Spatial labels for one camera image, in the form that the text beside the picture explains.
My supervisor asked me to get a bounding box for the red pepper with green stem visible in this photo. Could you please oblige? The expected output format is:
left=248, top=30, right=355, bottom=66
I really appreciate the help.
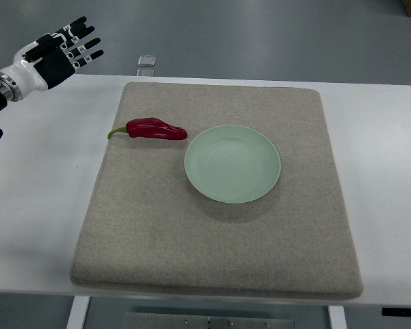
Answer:
left=107, top=117, right=188, bottom=141

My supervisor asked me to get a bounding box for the white table leg left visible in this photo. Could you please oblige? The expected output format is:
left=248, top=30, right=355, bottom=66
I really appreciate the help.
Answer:
left=66, top=296, right=90, bottom=329

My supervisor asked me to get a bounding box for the clear floor socket cover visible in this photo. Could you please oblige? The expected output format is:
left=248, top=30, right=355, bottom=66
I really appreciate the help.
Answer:
left=137, top=55, right=156, bottom=67

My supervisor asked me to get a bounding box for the beige felt mat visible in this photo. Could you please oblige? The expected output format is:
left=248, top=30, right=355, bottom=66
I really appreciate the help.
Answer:
left=70, top=82, right=363, bottom=300

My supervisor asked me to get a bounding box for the black table control panel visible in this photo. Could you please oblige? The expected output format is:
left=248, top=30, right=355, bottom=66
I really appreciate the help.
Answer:
left=382, top=307, right=411, bottom=317

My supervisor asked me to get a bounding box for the white table leg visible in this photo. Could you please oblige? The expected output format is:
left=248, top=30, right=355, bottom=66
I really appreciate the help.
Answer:
left=66, top=296, right=90, bottom=329
left=327, top=306, right=347, bottom=329

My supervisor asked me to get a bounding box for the light green round plate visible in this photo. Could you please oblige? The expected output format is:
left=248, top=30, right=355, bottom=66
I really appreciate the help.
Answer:
left=184, top=125, right=282, bottom=204

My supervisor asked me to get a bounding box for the white table leg right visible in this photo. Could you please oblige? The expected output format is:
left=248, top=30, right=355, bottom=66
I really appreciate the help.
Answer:
left=327, top=306, right=347, bottom=329

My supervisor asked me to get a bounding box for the black white robot left hand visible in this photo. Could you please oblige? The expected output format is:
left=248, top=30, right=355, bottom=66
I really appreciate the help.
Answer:
left=0, top=16, right=103, bottom=102

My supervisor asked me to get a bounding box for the grey metal base plate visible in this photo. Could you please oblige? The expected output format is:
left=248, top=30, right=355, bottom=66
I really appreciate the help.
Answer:
left=123, top=313, right=295, bottom=329

